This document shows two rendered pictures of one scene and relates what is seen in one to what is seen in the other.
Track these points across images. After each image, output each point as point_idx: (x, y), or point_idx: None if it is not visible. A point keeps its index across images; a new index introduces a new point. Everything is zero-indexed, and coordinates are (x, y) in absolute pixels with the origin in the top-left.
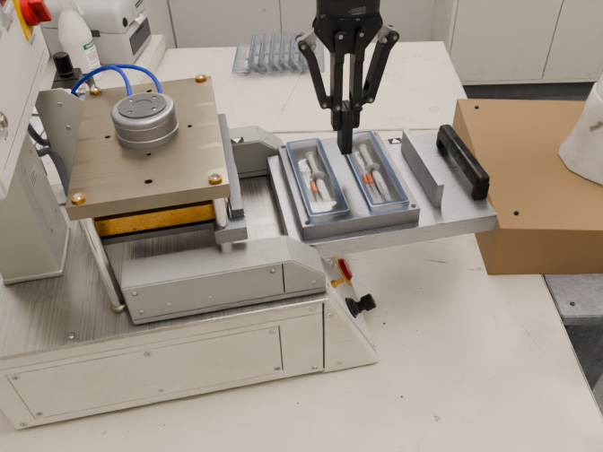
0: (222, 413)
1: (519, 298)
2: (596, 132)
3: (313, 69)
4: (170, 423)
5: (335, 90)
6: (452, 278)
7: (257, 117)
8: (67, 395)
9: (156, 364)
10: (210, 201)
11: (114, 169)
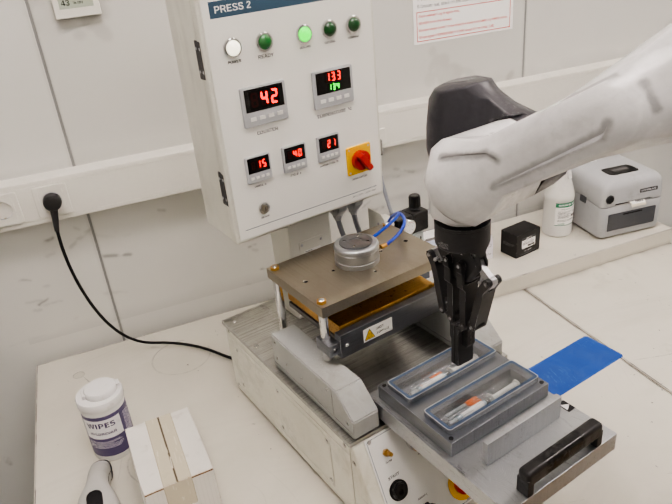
0: (292, 474)
1: None
2: None
3: (434, 275)
4: (273, 451)
5: (447, 301)
6: None
7: (640, 342)
8: (251, 383)
9: (280, 403)
10: (335, 320)
11: (310, 266)
